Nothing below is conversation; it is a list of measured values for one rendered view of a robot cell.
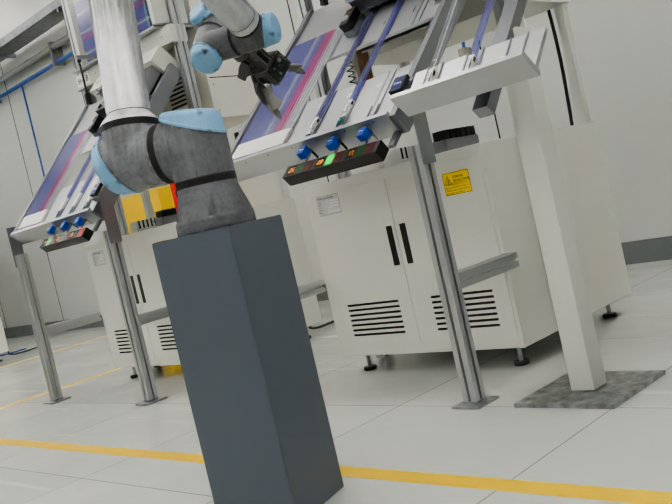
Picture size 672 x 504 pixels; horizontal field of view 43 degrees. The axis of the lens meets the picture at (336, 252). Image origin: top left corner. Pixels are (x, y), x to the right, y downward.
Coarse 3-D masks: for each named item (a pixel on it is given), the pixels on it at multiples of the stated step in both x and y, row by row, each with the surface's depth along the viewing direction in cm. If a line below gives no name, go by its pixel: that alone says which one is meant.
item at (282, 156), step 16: (384, 112) 204; (336, 128) 215; (352, 128) 212; (384, 128) 207; (288, 144) 228; (304, 144) 225; (320, 144) 222; (352, 144) 217; (240, 160) 243; (256, 160) 239; (272, 160) 237; (288, 160) 234; (304, 160) 231; (240, 176) 250; (256, 176) 246
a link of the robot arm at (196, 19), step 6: (198, 6) 206; (204, 6) 205; (192, 12) 207; (198, 12) 204; (204, 12) 204; (210, 12) 205; (192, 18) 205; (198, 18) 205; (204, 18) 205; (210, 18) 205; (216, 18) 205; (198, 24) 206; (222, 24) 205
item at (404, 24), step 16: (416, 0) 237; (432, 0) 230; (320, 16) 278; (336, 16) 269; (384, 16) 244; (400, 16) 237; (416, 16) 230; (432, 16) 224; (304, 32) 279; (320, 32) 269; (368, 32) 245; (400, 32) 233; (336, 48) 253; (368, 48) 248
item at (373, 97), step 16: (368, 80) 225; (384, 80) 219; (336, 96) 232; (368, 96) 219; (384, 96) 214; (304, 112) 240; (336, 112) 226; (352, 112) 220; (368, 112) 212; (304, 128) 233; (320, 128) 226
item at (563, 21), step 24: (336, 0) 292; (480, 0) 254; (528, 0) 251; (552, 0) 260; (456, 24) 261; (552, 24) 277; (384, 48) 282; (408, 48) 285; (360, 72) 295; (576, 72) 267; (576, 96) 269
